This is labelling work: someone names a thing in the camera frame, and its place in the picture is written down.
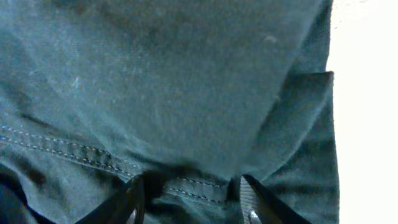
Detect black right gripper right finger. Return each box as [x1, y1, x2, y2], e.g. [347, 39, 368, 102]
[239, 175, 311, 224]

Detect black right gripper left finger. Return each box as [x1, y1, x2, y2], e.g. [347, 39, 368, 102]
[76, 175, 145, 224]

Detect dark green shorts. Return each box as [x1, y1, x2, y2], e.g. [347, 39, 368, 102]
[1, 0, 340, 223]

